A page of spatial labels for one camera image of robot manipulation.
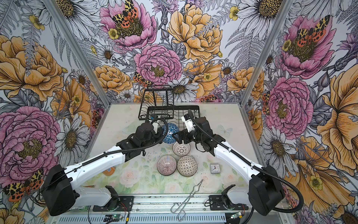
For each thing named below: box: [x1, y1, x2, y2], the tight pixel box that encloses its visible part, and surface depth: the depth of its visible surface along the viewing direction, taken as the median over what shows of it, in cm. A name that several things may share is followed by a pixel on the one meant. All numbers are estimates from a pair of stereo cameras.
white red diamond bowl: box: [172, 140, 191, 157], surface depth 94 cm
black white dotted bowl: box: [176, 155, 198, 177], surface depth 85 cm
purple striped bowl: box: [156, 154, 178, 176], surface depth 86 cm
